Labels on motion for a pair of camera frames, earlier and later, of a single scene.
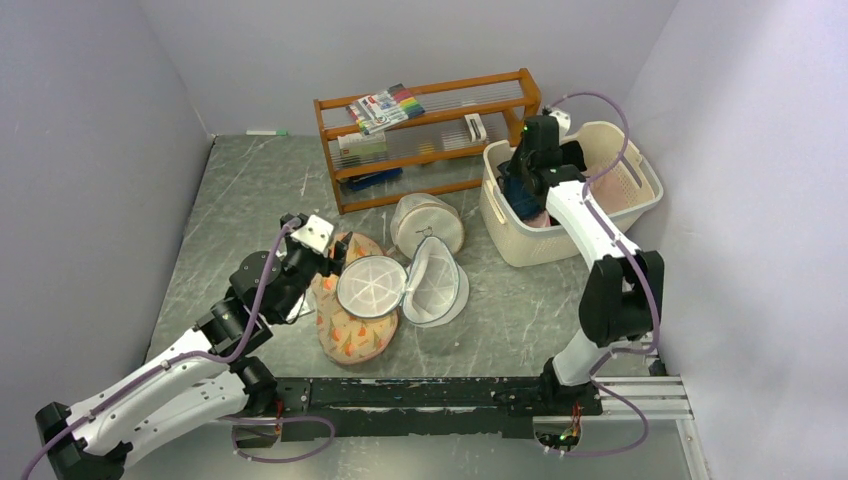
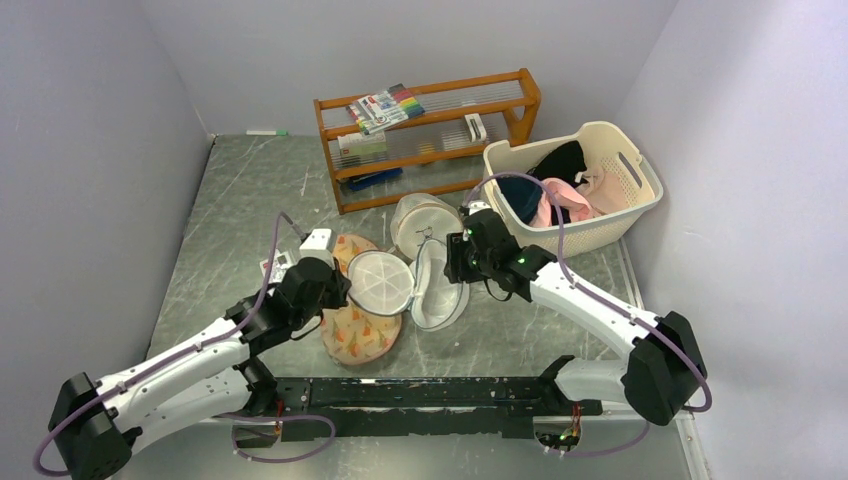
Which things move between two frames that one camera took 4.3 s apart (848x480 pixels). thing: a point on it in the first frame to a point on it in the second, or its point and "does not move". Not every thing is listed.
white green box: [371, 145] does not move
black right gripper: [513, 160] to [456, 269]
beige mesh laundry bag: [419, 216] does not move
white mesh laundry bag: [432, 291] does not move
